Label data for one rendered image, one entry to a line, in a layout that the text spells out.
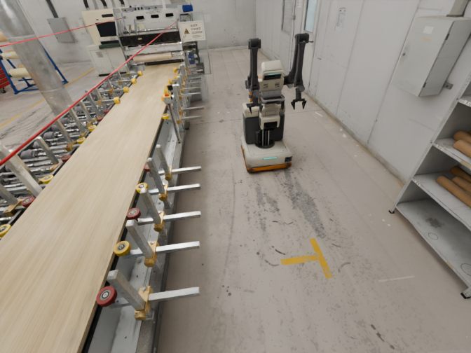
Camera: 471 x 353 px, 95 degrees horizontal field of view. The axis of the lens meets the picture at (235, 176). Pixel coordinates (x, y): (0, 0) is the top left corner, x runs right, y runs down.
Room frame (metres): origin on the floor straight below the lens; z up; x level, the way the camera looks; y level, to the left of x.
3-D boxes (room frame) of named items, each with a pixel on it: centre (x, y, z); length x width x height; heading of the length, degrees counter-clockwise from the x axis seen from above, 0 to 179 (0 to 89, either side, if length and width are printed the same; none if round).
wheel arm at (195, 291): (0.46, 0.45, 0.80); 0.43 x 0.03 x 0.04; 93
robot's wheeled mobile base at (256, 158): (2.65, -0.46, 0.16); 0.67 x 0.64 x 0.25; 3
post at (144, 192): (0.92, 0.53, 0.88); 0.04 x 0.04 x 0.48; 3
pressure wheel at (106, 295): (0.45, 0.64, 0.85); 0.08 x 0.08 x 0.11
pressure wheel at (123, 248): (0.70, 0.66, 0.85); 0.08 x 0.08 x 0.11
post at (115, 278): (0.42, 0.50, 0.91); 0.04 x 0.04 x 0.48; 3
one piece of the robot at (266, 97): (2.36, -0.47, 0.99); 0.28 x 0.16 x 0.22; 93
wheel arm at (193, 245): (0.71, 0.46, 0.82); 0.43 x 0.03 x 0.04; 93
